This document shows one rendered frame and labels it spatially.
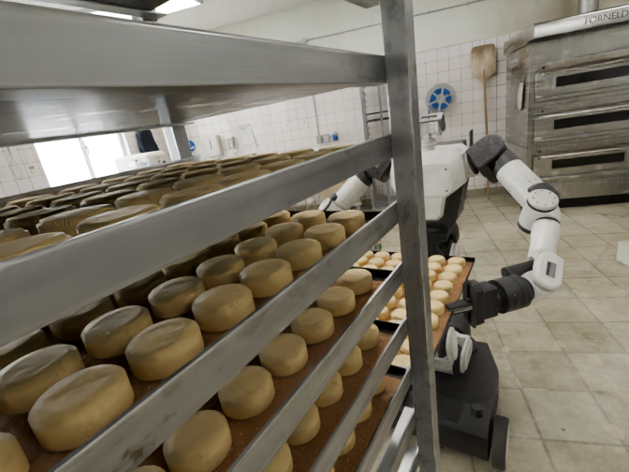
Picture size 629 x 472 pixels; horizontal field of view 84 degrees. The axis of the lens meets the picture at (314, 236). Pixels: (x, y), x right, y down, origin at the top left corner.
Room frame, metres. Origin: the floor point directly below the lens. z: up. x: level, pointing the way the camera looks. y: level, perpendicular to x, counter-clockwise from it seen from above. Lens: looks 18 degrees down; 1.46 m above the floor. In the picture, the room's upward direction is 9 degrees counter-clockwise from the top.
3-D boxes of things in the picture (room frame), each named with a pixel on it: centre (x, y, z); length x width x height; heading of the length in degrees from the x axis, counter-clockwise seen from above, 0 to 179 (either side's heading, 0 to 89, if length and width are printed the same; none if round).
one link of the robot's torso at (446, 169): (1.38, -0.51, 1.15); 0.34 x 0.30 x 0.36; 55
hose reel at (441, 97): (5.16, -2.05, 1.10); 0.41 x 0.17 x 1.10; 73
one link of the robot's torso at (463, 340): (1.45, -0.55, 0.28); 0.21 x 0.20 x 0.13; 145
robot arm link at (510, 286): (0.79, -0.42, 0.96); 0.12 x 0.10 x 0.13; 100
